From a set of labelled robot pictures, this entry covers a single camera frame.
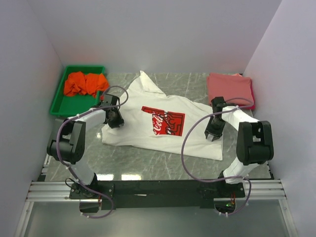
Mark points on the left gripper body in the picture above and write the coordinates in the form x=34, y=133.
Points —
x=114, y=118

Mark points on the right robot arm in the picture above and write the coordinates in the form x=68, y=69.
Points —
x=254, y=138

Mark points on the black base beam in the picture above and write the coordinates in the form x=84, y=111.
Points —
x=164, y=193

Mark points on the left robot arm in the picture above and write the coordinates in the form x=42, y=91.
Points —
x=67, y=139

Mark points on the white printed t-shirt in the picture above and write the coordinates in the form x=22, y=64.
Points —
x=155, y=121

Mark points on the folded pink t-shirt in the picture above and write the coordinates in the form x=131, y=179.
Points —
x=234, y=88

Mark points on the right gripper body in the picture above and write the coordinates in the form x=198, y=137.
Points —
x=215, y=122

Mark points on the green plastic tray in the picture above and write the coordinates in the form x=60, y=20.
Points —
x=67, y=106

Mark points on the orange t-shirt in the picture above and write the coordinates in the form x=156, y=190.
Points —
x=79, y=83

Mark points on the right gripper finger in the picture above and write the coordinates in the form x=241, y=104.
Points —
x=208, y=131
x=217, y=130

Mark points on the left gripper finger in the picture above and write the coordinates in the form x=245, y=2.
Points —
x=114, y=124
x=120, y=120

